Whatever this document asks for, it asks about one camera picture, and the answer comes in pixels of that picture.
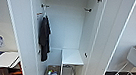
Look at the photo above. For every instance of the orange crossed frame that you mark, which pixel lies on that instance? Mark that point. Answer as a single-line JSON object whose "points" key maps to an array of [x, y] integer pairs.
{"points": [[14, 73]]}

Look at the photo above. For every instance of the brown storage basket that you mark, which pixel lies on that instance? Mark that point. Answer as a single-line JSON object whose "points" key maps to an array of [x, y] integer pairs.
{"points": [[47, 70]]}

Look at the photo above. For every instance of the white wardrobe body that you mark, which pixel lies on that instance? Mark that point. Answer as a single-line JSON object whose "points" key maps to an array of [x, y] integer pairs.
{"points": [[65, 23]]}

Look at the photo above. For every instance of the black garment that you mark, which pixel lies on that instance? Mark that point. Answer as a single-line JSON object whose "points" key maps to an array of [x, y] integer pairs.
{"points": [[44, 37]]}

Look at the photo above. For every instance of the white label orange stripe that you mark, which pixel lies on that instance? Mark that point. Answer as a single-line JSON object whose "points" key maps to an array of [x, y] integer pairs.
{"points": [[39, 13]]}

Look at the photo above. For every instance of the black wardrobe hook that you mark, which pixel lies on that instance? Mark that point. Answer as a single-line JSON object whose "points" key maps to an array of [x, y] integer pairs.
{"points": [[45, 6], [88, 9]]}

